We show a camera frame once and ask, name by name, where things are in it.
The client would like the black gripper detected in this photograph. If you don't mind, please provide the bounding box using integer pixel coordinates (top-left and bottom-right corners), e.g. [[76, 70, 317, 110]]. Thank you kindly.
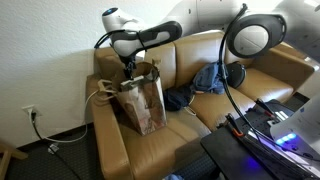
[[121, 53, 138, 81]]

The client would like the brown printed paper bag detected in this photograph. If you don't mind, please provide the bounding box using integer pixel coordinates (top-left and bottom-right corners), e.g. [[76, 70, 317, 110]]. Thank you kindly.
[[97, 59, 168, 137]]

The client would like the dark navy cloth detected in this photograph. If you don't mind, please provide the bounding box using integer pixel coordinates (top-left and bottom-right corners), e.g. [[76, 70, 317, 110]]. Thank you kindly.
[[163, 85, 195, 113]]

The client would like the tan leather couch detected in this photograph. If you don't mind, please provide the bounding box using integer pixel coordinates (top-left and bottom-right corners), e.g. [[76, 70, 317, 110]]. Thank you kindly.
[[85, 29, 315, 180]]

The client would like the blue denim garment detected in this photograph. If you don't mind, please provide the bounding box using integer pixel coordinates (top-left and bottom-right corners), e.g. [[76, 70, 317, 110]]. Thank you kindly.
[[191, 61, 230, 96]]

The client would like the white power adapter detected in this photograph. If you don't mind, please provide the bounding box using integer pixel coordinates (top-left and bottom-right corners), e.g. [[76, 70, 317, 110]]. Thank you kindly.
[[47, 143, 61, 155]]

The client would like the dark gray oval case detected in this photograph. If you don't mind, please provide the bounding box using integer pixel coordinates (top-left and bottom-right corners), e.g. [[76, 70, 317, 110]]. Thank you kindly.
[[226, 60, 248, 90]]

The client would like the blue fabric item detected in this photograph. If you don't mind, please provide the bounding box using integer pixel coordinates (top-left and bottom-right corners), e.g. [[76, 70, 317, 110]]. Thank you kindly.
[[163, 173, 185, 180]]

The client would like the black orange bar clamp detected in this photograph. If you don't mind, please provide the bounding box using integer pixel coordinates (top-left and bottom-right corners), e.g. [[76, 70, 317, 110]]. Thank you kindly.
[[254, 98, 276, 116], [218, 113, 246, 139]]

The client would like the black robot table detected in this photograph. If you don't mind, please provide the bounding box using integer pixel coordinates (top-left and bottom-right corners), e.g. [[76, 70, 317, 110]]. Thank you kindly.
[[199, 99, 320, 180]]

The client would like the wooden stool leg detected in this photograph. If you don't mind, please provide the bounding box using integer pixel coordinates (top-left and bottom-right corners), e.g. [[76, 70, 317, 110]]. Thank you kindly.
[[0, 141, 30, 180]]

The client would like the silver robot mounting plate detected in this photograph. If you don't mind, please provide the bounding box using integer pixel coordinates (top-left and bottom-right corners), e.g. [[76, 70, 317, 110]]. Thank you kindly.
[[246, 109, 320, 179]]

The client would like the white charging cable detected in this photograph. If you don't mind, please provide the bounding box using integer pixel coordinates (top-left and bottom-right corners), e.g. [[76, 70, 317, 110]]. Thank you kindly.
[[43, 88, 113, 145]]

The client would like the thin white looped cord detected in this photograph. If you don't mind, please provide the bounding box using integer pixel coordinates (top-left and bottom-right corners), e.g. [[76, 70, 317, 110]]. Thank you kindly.
[[183, 96, 198, 117]]

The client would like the black power cord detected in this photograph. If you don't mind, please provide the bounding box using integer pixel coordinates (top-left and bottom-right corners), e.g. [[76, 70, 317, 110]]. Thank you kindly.
[[30, 111, 84, 180]]

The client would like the white wall outlet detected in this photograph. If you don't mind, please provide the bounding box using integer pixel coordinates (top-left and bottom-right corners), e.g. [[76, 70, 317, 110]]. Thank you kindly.
[[21, 104, 38, 118]]

